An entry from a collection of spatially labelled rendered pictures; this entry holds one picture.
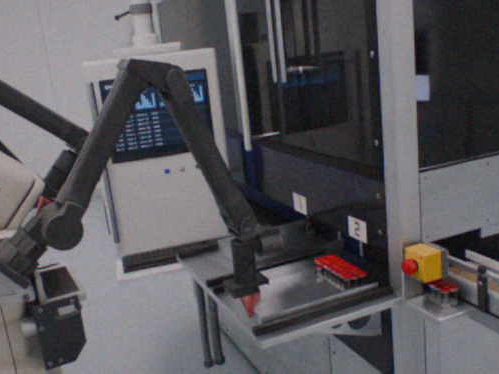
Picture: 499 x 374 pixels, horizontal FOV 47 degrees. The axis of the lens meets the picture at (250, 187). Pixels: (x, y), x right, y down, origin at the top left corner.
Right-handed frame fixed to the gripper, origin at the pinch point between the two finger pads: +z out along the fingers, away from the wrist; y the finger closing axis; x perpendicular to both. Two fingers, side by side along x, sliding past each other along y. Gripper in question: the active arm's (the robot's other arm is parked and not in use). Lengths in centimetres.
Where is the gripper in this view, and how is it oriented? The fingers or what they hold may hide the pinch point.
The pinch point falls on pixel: (249, 313)
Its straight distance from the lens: 149.1
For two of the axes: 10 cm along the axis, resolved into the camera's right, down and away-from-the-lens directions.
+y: 9.1, -1.8, 3.7
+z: 0.9, 9.7, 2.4
